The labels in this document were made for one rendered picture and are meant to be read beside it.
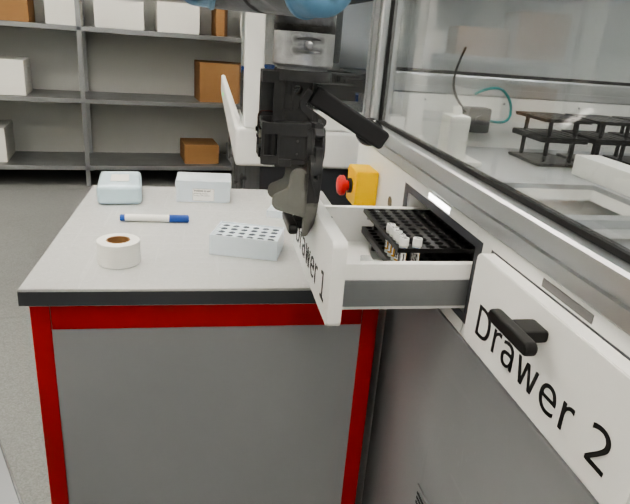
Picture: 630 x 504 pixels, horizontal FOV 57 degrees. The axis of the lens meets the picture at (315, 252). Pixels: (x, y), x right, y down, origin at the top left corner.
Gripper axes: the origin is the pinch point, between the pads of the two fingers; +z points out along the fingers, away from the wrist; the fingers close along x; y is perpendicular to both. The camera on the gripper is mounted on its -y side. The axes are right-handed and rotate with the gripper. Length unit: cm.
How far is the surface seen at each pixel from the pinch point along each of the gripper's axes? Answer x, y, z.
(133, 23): -374, 65, -23
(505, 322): 31.1, -13.4, -0.7
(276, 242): -21.5, 1.4, 10.8
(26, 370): -109, 74, 91
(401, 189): -16.2, -18.7, -0.9
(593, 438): 41.2, -16.9, 4.4
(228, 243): -23.8, 9.7, 12.0
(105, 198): -54, 36, 13
